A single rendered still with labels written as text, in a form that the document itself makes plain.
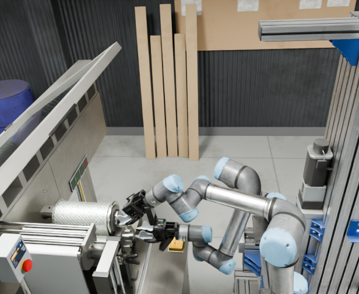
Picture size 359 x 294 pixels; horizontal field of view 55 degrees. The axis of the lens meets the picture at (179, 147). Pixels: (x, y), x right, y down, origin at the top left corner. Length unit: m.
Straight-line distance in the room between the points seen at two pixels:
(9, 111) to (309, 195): 3.27
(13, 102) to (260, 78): 2.71
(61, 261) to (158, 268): 0.66
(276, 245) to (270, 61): 3.07
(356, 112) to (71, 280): 1.12
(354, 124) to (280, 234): 0.44
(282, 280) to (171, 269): 0.64
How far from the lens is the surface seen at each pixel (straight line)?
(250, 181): 1.55
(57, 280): 1.38
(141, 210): 1.46
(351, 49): 1.27
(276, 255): 1.22
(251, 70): 4.08
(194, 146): 3.91
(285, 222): 1.24
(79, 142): 2.00
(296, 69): 4.15
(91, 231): 1.25
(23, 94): 4.10
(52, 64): 4.28
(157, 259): 1.84
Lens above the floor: 2.33
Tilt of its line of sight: 33 degrees down
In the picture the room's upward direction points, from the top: 4 degrees counter-clockwise
